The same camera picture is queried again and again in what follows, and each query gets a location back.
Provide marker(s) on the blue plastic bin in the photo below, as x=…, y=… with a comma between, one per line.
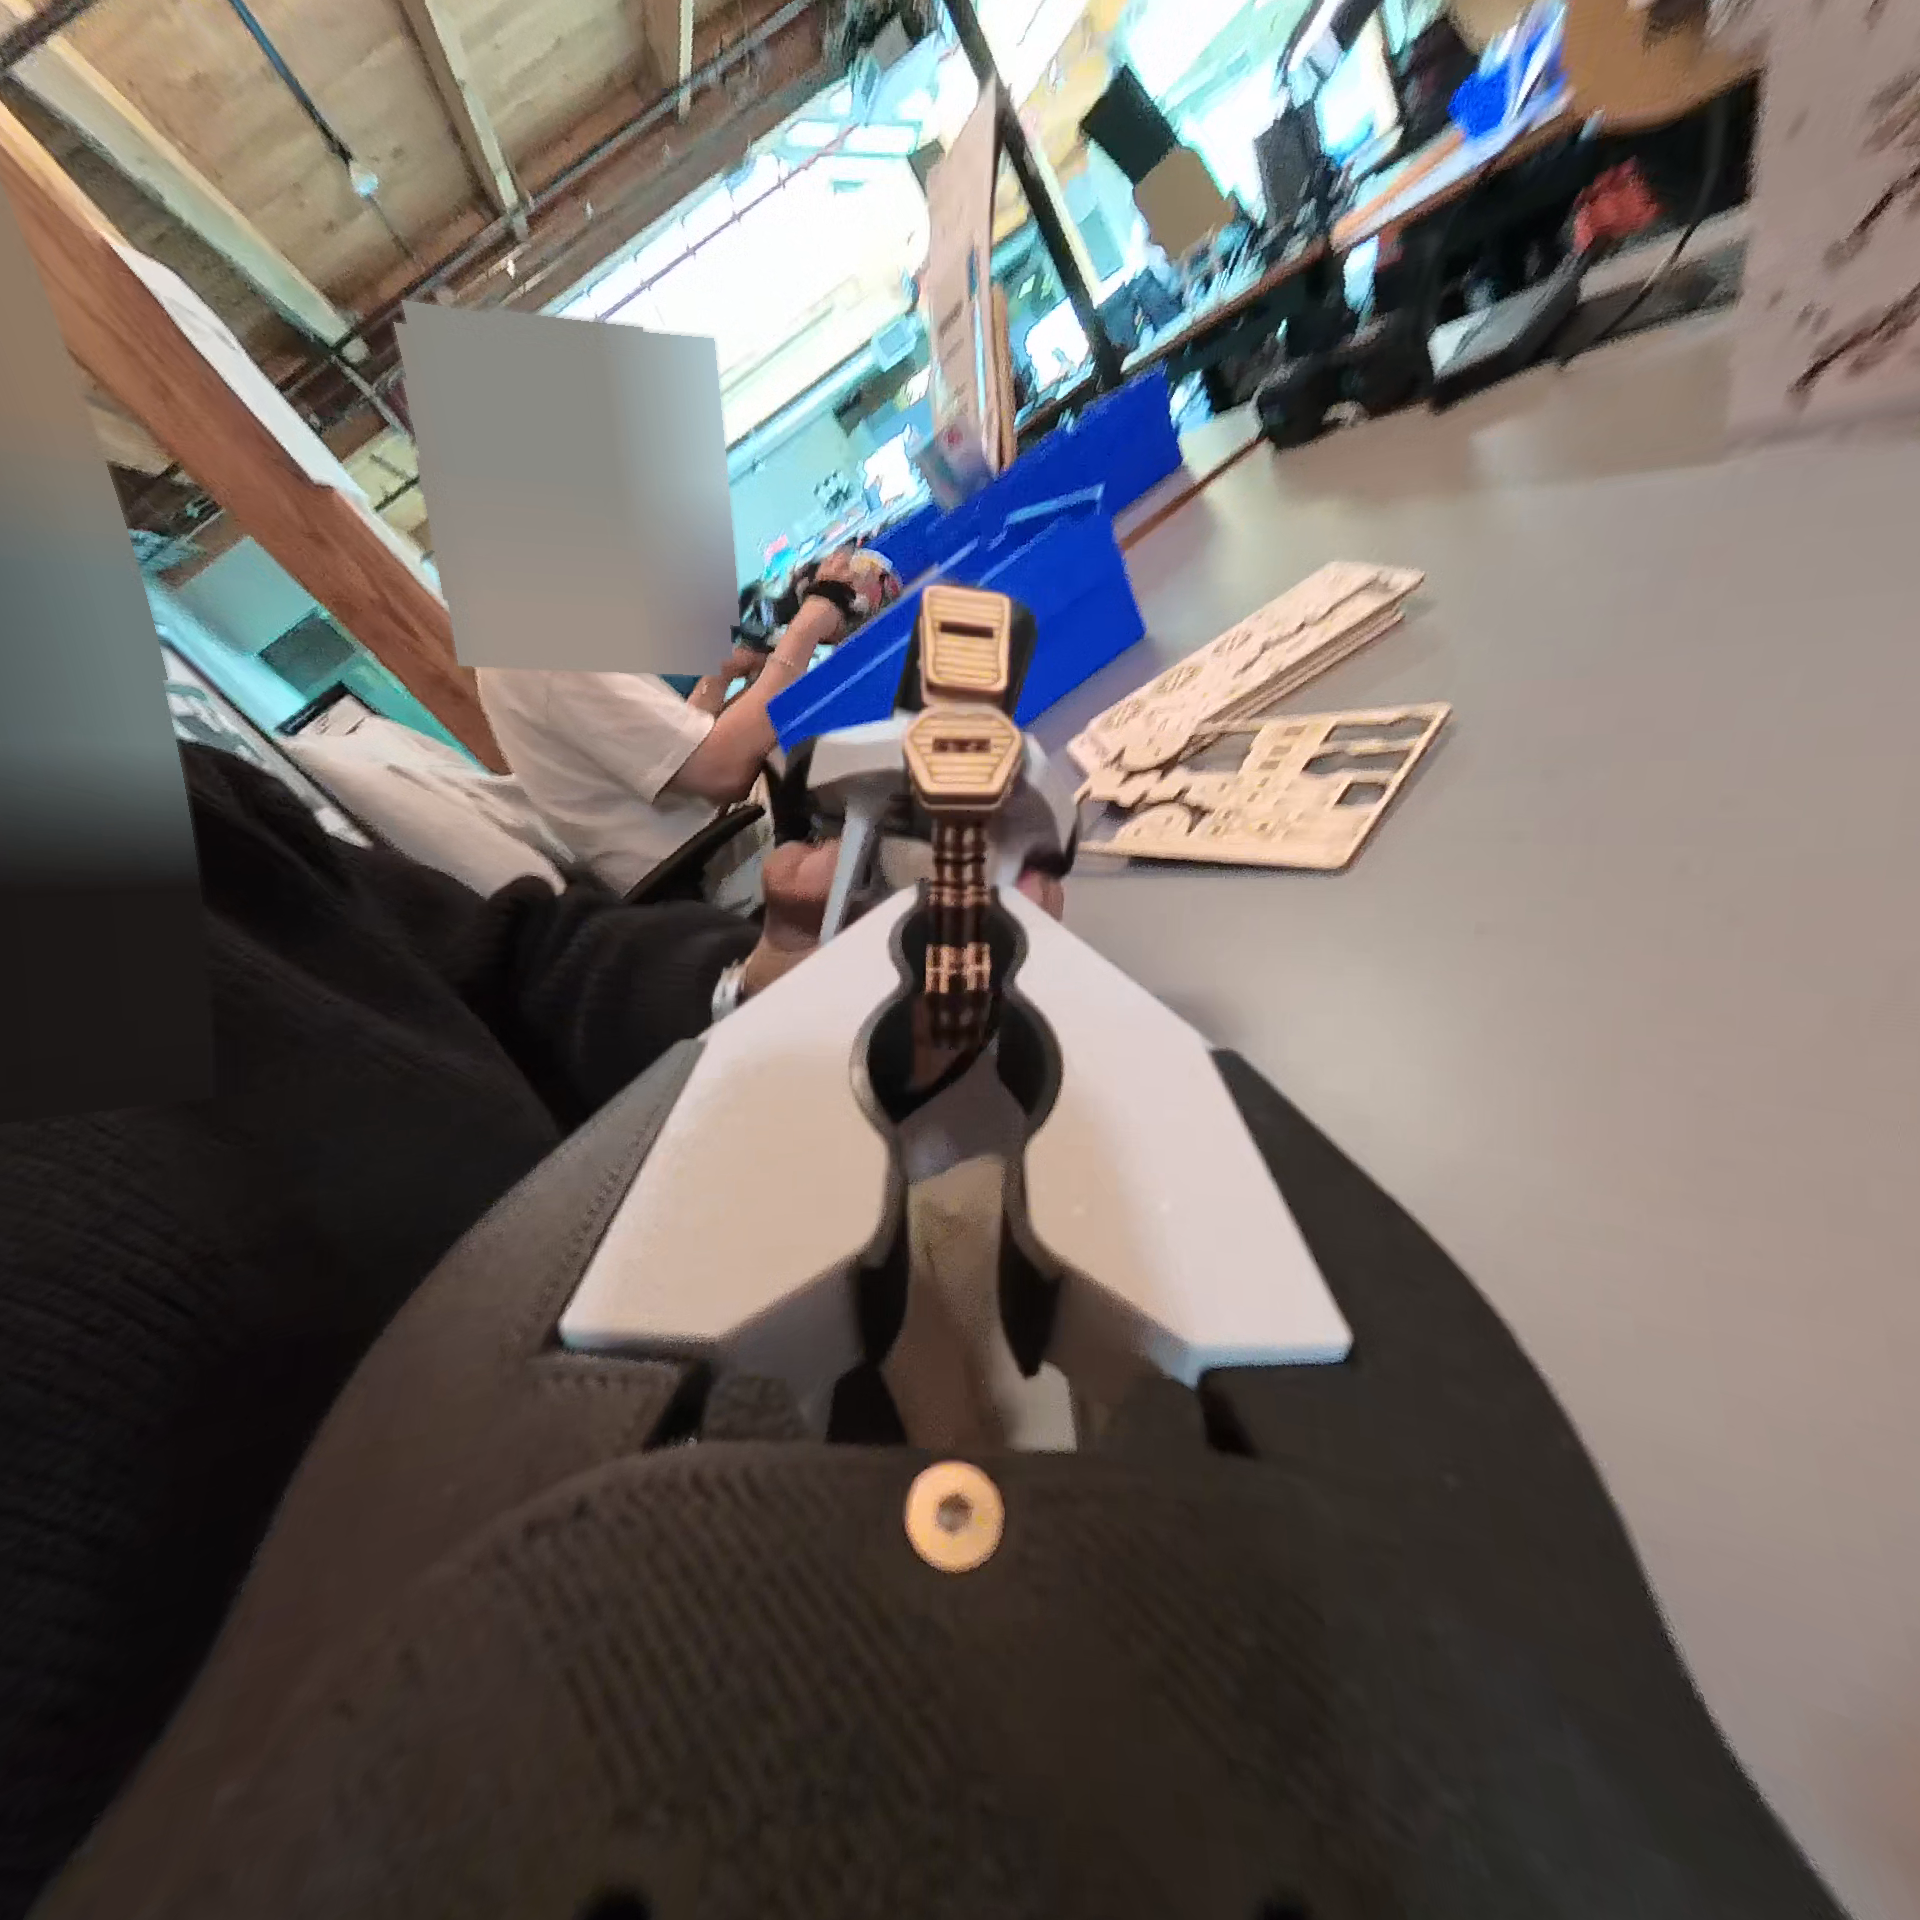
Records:
x=1080, y=451
x=1020, y=616

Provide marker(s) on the white printed paper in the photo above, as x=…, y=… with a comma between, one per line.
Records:
x=1829, y=224

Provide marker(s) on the small wooden model piece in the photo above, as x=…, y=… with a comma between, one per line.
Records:
x=967, y=780

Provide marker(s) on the black bag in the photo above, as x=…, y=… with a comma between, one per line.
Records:
x=1348, y=390

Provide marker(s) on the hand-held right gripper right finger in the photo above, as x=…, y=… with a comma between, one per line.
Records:
x=1185, y=1201

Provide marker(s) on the person's left hand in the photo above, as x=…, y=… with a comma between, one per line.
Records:
x=795, y=902

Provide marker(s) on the upright wooden board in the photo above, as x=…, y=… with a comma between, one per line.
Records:
x=967, y=270

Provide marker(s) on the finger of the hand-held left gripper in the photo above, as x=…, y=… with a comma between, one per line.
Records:
x=856, y=765
x=1050, y=811

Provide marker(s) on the punched wooden kit sheet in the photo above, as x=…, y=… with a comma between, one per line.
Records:
x=1290, y=819

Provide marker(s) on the stack of wooden sheets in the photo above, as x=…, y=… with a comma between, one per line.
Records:
x=1275, y=645

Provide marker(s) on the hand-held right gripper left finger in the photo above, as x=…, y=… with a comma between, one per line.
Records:
x=749, y=1185

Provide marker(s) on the grey desk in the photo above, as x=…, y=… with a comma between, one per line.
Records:
x=1576, y=1051

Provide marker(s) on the person's left forearm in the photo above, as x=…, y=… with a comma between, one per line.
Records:
x=628, y=975

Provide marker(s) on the brown wooden beam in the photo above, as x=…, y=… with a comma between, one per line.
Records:
x=269, y=480

